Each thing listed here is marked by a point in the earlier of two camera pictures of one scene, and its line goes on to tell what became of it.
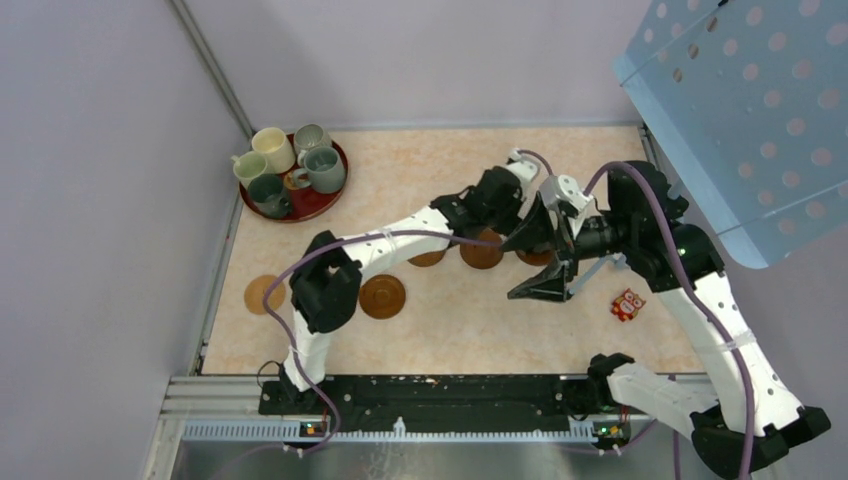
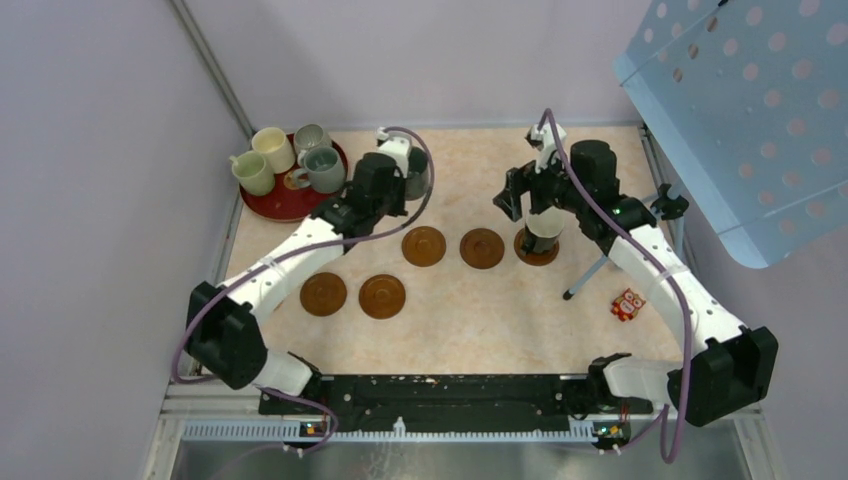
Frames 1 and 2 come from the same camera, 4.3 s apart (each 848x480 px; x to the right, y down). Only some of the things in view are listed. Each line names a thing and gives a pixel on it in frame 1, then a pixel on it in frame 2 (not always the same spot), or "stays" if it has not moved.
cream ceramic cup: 276,148 stays
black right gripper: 535,229 → 521,180
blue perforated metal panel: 748,101 stays
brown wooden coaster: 534,258 stays
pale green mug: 248,166 stays
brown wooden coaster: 481,256 stays
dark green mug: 269,197 → 417,181
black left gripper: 515,202 → 399,208
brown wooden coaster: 382,296 stays
